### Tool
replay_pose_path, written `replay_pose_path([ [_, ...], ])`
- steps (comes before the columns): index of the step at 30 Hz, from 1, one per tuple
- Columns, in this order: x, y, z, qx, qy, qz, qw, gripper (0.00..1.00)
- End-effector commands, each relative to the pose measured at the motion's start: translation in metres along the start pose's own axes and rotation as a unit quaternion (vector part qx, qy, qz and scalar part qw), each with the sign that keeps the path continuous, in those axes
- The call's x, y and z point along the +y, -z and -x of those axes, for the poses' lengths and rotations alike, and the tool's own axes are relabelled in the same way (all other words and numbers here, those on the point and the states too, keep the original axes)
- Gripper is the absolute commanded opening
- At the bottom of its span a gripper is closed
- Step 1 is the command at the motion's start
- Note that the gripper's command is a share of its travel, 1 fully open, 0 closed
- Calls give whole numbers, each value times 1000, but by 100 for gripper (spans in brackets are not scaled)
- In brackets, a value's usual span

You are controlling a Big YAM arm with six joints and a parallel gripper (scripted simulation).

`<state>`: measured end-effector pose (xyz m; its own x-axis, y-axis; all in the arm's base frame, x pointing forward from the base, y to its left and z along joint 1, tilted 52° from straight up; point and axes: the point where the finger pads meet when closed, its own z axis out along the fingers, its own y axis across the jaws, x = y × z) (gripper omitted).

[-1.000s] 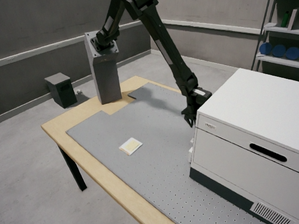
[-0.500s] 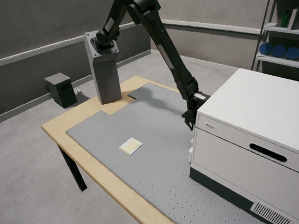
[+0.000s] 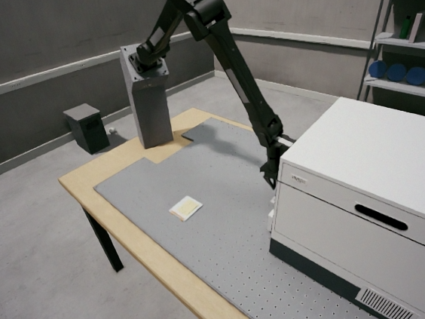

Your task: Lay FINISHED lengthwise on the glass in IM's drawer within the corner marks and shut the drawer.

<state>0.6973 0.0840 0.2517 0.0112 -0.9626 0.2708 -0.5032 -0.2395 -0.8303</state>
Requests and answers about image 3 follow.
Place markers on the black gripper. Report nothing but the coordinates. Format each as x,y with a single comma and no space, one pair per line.
270,169

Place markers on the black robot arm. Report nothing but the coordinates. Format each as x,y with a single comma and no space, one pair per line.
198,14

